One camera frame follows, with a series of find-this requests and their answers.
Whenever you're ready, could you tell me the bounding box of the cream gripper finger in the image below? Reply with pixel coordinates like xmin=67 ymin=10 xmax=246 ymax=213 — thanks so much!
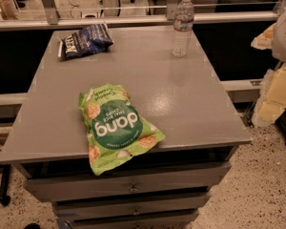
xmin=251 ymin=24 xmax=276 ymax=50
xmin=252 ymin=63 xmax=286 ymax=127

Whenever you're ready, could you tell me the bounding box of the grey drawer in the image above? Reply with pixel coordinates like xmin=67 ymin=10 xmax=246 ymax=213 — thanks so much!
xmin=71 ymin=210 xmax=197 ymax=229
xmin=25 ymin=161 xmax=231 ymax=202
xmin=53 ymin=193 xmax=211 ymax=220

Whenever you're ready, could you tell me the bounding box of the top grey drawer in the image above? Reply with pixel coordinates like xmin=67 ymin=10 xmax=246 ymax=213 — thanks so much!
xmin=25 ymin=161 xmax=231 ymax=202

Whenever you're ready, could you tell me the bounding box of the blue chip bag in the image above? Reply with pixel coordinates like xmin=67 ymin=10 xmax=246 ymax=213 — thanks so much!
xmin=58 ymin=24 xmax=113 ymax=60

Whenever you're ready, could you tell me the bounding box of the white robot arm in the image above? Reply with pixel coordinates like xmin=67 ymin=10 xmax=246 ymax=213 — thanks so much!
xmin=251 ymin=10 xmax=286 ymax=127

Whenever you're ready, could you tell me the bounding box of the grey drawer cabinet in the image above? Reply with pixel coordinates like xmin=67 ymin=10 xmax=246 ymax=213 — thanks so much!
xmin=0 ymin=26 xmax=250 ymax=229

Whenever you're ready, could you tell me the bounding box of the green dang chip bag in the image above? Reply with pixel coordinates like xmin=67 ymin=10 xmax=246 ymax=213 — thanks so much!
xmin=78 ymin=84 xmax=165 ymax=176

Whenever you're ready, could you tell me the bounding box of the metal railing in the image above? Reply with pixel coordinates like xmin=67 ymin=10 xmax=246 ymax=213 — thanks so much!
xmin=0 ymin=0 xmax=286 ymax=31

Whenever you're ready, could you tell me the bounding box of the clear plastic water bottle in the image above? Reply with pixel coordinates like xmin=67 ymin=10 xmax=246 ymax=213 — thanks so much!
xmin=172 ymin=0 xmax=194 ymax=57

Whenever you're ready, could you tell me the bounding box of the bottom grey drawer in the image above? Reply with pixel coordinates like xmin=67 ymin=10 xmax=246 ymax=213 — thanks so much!
xmin=71 ymin=210 xmax=197 ymax=229

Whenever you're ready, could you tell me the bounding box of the black stand leg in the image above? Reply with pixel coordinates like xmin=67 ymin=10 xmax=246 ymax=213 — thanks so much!
xmin=0 ymin=164 xmax=10 ymax=206

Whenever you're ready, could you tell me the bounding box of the middle grey drawer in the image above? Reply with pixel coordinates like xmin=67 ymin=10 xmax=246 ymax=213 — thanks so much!
xmin=53 ymin=193 xmax=211 ymax=220

